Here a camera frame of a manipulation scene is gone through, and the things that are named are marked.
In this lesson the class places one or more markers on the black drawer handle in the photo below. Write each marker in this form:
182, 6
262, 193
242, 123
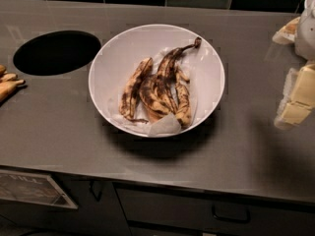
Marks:
231, 214

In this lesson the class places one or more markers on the white bowl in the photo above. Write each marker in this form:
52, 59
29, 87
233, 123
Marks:
116, 61

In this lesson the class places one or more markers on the round black counter hole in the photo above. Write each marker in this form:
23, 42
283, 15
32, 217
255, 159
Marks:
56, 53

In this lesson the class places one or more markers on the black cabinet door handle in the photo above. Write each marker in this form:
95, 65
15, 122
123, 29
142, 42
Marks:
95, 188

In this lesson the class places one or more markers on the spotted banana peel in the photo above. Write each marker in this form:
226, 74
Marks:
161, 93

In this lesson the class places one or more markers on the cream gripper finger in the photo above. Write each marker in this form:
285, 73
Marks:
298, 97
286, 34

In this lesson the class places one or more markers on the framed sign on cabinet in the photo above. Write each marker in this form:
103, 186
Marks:
33, 188

